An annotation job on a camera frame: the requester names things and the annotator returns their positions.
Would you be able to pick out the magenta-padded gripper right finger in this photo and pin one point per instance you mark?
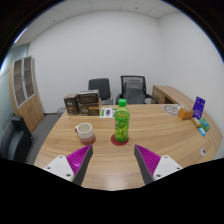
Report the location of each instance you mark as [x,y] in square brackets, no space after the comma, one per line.
[164,165]

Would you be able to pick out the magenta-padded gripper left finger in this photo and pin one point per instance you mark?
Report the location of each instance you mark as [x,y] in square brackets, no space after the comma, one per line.
[62,165]

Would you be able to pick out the green drink bottle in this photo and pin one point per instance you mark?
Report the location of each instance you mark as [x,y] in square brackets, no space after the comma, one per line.
[122,123]

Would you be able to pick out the white and brown cup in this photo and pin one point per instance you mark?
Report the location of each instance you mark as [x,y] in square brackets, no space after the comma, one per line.
[86,132]

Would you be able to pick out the small light blue box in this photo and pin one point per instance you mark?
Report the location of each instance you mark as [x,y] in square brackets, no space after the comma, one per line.
[202,131]

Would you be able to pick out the small tan box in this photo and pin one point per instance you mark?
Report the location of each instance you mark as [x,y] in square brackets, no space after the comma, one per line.
[195,122]

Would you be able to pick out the black sofa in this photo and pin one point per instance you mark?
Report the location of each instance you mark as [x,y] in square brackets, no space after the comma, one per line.
[15,140]

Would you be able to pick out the flat round red coaster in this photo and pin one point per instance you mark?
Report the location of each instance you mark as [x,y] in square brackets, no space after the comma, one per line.
[115,142]

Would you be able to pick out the orange box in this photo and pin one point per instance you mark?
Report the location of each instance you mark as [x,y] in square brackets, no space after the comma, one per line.
[185,114]

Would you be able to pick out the round white disc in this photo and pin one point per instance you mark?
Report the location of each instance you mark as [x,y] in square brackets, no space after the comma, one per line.
[171,109]

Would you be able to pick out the green box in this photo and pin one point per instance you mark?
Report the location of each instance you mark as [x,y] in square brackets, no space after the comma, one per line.
[204,124]

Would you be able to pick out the brown and tan carton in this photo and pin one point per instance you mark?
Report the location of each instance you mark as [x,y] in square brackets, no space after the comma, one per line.
[89,109]

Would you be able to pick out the tall wooden shelf cabinet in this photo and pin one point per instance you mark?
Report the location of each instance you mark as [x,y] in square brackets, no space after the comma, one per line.
[31,110]

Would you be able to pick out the upright purple box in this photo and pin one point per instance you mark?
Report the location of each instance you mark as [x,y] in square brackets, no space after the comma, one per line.
[199,107]

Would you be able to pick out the white purple green leaflet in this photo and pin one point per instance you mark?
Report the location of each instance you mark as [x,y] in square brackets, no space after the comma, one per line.
[106,113]

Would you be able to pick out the low wooden side cabinet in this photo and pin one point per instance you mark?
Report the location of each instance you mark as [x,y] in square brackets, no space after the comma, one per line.
[166,93]

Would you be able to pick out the flat dark brown carton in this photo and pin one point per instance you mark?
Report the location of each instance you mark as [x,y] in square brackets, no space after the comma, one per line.
[88,96]

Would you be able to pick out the black mesh office chair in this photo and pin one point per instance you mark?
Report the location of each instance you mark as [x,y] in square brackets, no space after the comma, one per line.
[134,88]

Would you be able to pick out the dark grey office chair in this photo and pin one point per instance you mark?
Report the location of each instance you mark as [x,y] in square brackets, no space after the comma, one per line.
[99,88]

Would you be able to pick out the long ceiling light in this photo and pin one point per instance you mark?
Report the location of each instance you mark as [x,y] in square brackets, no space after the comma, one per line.
[20,35]

